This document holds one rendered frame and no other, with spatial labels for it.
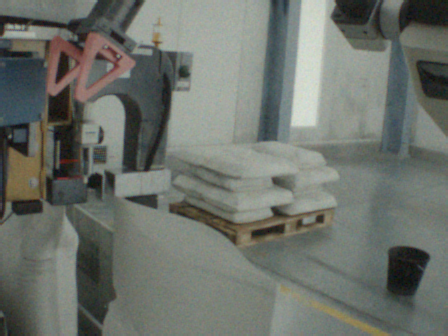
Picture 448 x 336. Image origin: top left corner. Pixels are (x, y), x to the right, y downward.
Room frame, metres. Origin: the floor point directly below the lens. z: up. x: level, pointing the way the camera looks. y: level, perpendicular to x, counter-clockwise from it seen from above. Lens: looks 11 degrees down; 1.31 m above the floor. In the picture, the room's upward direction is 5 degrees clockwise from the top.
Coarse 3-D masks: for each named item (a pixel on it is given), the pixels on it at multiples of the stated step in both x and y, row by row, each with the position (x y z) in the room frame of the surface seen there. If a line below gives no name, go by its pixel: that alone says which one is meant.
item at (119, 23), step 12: (108, 0) 0.64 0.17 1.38; (120, 0) 0.64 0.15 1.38; (132, 0) 0.65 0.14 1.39; (96, 12) 0.64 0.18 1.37; (108, 12) 0.63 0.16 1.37; (120, 12) 0.64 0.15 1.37; (132, 12) 0.66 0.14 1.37; (72, 24) 0.67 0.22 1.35; (108, 24) 0.61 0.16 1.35; (120, 24) 0.64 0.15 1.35; (120, 36) 0.62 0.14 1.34; (132, 48) 0.63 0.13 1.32
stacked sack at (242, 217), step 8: (192, 200) 4.02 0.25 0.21; (200, 200) 3.96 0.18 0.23; (208, 208) 3.87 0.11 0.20; (216, 208) 3.81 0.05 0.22; (264, 208) 3.88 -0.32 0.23; (224, 216) 3.73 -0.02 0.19; (232, 216) 3.67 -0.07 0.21; (240, 216) 3.70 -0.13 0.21; (248, 216) 3.74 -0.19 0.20; (256, 216) 3.80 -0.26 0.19; (264, 216) 3.83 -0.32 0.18
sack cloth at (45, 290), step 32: (32, 224) 1.20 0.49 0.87; (64, 224) 1.17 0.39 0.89; (0, 256) 1.32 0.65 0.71; (32, 256) 1.17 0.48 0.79; (64, 256) 1.22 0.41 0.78; (0, 288) 1.36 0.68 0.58; (32, 288) 1.18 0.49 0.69; (64, 288) 1.23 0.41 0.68; (32, 320) 1.18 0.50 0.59; (64, 320) 1.24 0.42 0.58
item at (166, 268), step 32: (128, 224) 0.89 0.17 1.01; (160, 224) 0.94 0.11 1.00; (192, 224) 0.90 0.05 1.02; (128, 256) 0.88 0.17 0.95; (160, 256) 0.76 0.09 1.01; (192, 256) 0.73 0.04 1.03; (224, 256) 0.82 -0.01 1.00; (128, 288) 0.88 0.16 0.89; (160, 288) 0.76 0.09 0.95; (192, 288) 0.72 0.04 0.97; (224, 288) 0.70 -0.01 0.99; (256, 288) 0.67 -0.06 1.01; (128, 320) 0.86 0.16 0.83; (160, 320) 0.76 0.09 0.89; (192, 320) 0.72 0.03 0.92; (224, 320) 0.70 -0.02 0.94; (256, 320) 0.66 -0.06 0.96
